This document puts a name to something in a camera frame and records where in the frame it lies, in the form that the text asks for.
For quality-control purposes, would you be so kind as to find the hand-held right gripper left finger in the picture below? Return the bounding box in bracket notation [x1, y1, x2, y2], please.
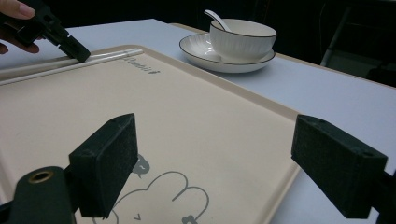
[68, 112, 139, 218]

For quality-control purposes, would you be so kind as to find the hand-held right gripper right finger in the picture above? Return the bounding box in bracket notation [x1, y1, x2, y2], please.
[290, 113, 389, 219]

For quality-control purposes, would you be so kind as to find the white chopstick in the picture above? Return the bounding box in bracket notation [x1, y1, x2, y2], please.
[0, 48, 140, 80]
[0, 49, 145, 87]

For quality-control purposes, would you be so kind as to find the beige plastic tray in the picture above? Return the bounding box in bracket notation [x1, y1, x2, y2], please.
[0, 45, 302, 224]

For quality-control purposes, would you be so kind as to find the white plate with dark rim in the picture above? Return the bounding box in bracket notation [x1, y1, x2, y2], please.
[178, 33, 276, 74]

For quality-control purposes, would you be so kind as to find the white ceramic spoon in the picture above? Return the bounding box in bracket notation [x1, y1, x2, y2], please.
[204, 8, 232, 32]

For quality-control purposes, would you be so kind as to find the white ribbed bowl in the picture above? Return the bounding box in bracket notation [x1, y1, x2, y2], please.
[208, 18, 277, 63]

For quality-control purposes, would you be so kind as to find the black folding chair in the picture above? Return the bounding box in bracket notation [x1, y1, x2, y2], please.
[320, 3, 396, 88]

